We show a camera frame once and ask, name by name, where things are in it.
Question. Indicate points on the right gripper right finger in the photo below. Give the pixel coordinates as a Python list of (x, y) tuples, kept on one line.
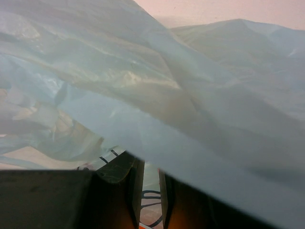
[(184, 207)]

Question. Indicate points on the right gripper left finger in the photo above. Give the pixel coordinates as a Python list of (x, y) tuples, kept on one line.
[(108, 198)]

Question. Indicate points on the light blue plastic bag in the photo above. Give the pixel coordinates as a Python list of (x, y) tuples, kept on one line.
[(219, 106)]

